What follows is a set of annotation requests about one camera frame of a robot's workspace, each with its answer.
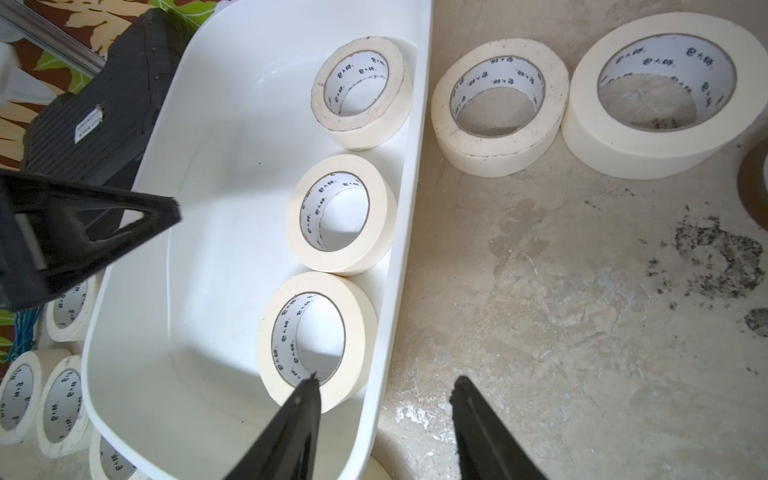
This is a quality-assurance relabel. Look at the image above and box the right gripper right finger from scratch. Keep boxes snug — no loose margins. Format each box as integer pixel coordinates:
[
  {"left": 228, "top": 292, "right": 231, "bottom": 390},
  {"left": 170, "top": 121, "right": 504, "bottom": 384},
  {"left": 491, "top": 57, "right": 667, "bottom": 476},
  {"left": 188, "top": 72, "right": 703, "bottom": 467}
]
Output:
[{"left": 450, "top": 376, "right": 546, "bottom": 480}]

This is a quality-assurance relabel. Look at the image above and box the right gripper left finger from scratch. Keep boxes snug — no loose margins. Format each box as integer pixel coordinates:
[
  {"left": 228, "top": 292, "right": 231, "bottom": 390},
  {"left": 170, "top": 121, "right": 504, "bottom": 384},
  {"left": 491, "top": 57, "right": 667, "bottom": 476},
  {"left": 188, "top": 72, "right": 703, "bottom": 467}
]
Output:
[{"left": 225, "top": 374, "right": 321, "bottom": 480}]

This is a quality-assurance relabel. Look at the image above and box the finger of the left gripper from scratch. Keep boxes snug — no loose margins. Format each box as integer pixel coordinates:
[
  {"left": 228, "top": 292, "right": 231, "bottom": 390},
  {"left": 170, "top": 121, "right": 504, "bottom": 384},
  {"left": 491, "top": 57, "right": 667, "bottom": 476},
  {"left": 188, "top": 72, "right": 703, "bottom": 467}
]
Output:
[{"left": 1, "top": 170, "right": 181, "bottom": 312}]

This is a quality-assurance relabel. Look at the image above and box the masking tape roll two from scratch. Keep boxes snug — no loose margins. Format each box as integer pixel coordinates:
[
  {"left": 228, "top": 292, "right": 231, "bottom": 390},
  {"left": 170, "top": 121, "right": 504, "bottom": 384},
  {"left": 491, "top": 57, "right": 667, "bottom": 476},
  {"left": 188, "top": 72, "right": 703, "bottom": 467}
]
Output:
[{"left": 44, "top": 271, "right": 104, "bottom": 343}]

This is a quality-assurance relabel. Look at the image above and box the white plastic storage box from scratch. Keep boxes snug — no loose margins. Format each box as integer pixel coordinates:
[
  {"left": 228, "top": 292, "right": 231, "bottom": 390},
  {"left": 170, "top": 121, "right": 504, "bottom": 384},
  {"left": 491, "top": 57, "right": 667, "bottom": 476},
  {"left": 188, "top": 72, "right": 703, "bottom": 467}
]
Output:
[{"left": 83, "top": 1, "right": 433, "bottom": 479}]

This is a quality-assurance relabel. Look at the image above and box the masking tape roll three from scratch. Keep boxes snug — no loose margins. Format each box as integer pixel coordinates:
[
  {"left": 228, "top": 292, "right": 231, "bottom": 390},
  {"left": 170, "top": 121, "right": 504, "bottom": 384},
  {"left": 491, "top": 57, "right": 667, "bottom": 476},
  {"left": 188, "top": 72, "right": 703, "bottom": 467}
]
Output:
[{"left": 1, "top": 349, "right": 71, "bottom": 446}]

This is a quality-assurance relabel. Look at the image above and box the masking tape roll seven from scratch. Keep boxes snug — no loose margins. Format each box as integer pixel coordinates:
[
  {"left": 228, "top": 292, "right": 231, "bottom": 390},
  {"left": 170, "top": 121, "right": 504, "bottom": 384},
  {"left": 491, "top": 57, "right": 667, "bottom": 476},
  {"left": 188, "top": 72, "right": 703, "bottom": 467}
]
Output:
[{"left": 89, "top": 430, "right": 150, "bottom": 480}]

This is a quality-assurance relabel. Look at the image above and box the masking tape roll four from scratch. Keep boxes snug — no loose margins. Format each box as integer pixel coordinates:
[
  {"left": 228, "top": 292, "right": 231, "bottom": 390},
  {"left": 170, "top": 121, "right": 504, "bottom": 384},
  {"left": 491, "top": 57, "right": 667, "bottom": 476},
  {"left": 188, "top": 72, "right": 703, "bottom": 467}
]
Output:
[{"left": 37, "top": 355, "right": 93, "bottom": 459}]

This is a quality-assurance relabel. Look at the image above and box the masking tape roll eight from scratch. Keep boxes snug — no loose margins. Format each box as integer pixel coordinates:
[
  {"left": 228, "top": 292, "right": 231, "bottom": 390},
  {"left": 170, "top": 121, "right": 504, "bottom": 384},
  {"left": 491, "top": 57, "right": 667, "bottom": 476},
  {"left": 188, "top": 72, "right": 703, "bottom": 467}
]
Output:
[{"left": 431, "top": 38, "right": 570, "bottom": 178}]

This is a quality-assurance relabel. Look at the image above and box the masking tape roll twelve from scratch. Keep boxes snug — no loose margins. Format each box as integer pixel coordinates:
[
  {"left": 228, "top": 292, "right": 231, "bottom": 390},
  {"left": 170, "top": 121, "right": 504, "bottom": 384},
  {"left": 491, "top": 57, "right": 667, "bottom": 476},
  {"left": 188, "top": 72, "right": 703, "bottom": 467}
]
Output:
[{"left": 359, "top": 456, "right": 391, "bottom": 480}]

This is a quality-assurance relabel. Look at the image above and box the masking tape roll eleven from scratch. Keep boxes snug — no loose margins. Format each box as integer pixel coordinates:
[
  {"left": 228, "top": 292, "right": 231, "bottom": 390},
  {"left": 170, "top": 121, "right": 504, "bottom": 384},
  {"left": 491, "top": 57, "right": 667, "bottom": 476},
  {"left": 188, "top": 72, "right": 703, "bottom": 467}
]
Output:
[{"left": 257, "top": 271, "right": 378, "bottom": 413}]

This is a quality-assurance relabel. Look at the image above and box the masking tape roll ten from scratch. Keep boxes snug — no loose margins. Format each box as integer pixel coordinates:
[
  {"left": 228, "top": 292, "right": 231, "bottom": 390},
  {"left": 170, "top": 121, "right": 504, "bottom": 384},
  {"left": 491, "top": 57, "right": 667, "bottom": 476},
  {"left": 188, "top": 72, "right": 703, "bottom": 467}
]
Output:
[{"left": 286, "top": 154, "right": 397, "bottom": 276}]

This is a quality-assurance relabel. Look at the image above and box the masking tape roll six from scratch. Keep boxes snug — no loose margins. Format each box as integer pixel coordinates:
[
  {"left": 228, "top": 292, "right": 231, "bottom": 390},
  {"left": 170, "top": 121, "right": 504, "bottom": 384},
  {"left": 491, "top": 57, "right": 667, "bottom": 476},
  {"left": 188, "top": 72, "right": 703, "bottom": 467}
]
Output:
[{"left": 311, "top": 36, "right": 413, "bottom": 151}]

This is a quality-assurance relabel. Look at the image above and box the masking tape roll five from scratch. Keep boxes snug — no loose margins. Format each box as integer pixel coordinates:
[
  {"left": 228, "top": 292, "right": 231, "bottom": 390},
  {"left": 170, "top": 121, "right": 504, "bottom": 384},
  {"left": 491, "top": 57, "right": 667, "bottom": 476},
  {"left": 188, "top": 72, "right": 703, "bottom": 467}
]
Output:
[{"left": 561, "top": 12, "right": 767, "bottom": 180}]

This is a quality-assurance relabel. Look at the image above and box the black plastic tool case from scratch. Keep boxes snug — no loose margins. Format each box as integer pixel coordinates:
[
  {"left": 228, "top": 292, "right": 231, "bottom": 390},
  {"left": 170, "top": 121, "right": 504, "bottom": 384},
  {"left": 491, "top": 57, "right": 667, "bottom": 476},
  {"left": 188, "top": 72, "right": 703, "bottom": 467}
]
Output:
[{"left": 21, "top": 8, "right": 191, "bottom": 190}]

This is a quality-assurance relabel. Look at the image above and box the blue cable tie bundle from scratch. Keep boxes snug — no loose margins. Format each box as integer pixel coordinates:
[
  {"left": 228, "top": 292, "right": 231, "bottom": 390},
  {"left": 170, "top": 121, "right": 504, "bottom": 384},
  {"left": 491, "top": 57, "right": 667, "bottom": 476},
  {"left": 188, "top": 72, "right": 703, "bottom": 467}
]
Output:
[{"left": 1, "top": 307, "right": 41, "bottom": 363}]

